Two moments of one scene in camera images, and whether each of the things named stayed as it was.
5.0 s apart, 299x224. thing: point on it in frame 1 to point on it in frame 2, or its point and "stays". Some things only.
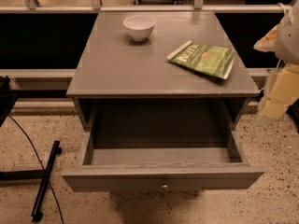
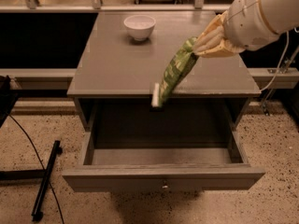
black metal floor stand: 35,175 stays
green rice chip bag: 214,60 to 179,63
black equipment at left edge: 7,98 stays
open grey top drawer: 162,145 stays
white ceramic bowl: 139,27 stays
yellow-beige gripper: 289,42 to 248,22
